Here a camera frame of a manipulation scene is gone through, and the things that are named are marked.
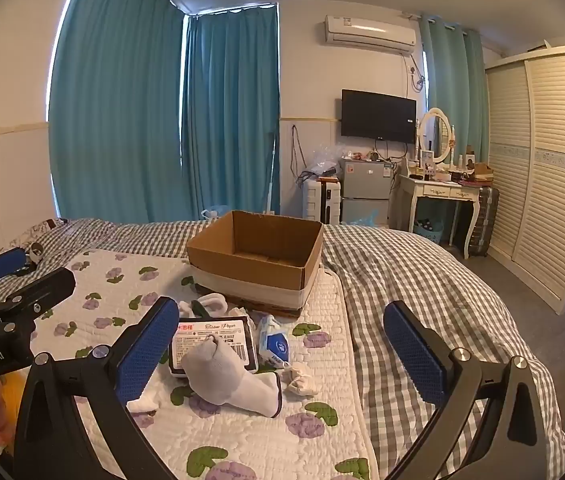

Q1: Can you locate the black wall television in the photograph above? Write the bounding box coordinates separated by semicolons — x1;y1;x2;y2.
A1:
341;89;418;145

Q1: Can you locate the white suitcase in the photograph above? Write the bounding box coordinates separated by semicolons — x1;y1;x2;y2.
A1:
302;177;343;225

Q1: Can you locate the clear plastic bottles pack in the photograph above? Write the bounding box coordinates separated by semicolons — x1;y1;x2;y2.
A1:
201;204;233;221

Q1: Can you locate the blue plastic basket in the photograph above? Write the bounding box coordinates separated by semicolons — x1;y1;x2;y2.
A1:
412;220;445;245

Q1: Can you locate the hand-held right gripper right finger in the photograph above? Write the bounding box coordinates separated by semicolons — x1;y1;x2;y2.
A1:
382;300;548;480

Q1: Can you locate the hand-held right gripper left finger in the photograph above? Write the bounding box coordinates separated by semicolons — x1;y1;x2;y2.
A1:
12;296;180;480

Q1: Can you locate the white air conditioner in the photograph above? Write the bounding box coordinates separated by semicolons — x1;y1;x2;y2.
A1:
323;14;417;57

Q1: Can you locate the white dressing table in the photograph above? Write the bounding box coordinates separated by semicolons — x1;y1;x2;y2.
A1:
395;172;485;260

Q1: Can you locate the floral quilted mat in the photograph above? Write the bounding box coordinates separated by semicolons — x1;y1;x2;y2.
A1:
27;249;380;480

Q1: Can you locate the cream louvred wardrobe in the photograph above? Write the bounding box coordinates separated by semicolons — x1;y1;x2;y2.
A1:
483;44;565;316

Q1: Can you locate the dark suitcase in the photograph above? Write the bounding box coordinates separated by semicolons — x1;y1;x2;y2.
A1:
467;185;500;259

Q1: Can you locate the blue white wipes packet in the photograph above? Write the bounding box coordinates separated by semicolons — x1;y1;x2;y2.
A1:
255;314;293;368

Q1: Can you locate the silver mini fridge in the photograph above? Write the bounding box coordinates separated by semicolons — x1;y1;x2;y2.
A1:
338;157;395;226

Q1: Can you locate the brown cardboard box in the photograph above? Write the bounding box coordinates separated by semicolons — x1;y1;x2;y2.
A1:
186;210;324;318

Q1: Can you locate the blue plastic bag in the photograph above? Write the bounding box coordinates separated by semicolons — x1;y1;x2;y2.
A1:
342;210;378;227

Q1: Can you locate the row of cosmetic bottles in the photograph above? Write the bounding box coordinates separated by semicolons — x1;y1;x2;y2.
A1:
405;145;493;183

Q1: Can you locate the small white sock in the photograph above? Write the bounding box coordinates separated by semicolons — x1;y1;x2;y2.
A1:
282;364;318;397

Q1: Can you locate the grey checked bed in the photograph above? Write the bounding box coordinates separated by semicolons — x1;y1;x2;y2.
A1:
0;217;565;480

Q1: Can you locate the grey white sock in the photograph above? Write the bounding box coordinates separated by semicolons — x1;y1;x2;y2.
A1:
181;336;283;418

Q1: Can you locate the white sock pair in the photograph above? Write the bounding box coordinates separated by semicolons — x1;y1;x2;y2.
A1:
178;294;230;318

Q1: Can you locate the black wall cable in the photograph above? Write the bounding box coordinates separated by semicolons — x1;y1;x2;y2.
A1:
289;124;305;181

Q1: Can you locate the narrow teal curtain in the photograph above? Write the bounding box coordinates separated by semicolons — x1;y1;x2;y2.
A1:
419;17;490;161

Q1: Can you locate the clear plastic bag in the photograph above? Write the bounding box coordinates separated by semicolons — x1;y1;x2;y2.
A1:
309;142;345;178

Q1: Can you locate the oval white mirror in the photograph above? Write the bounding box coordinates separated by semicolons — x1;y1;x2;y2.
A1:
418;107;453;165

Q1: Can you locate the tissue paper pack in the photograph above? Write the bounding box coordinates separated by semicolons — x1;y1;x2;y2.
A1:
168;315;258;378

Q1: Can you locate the wide teal curtain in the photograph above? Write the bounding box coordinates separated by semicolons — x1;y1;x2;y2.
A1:
48;0;188;223

